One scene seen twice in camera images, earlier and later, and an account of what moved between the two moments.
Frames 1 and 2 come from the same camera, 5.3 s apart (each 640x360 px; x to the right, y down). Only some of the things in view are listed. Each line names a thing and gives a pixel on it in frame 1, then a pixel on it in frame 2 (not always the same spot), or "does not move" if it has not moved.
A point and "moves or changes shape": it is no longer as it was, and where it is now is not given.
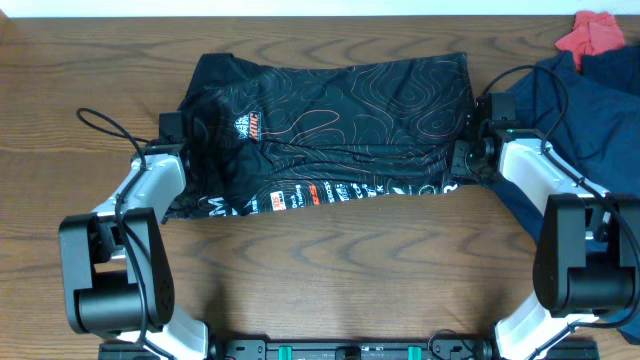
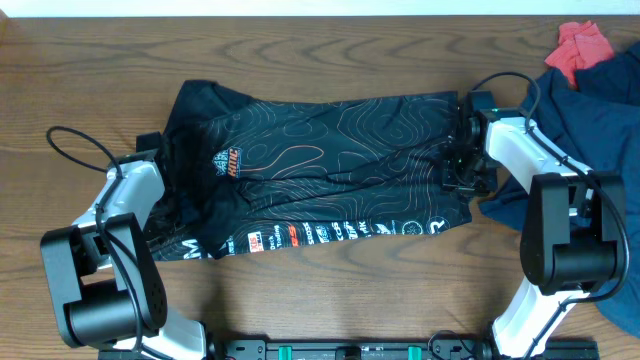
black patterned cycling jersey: x=261 y=138 moves or changes shape
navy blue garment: x=590 y=119 does not move
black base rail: x=349 y=348 does not move
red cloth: x=592 y=33 -> x=580 y=46
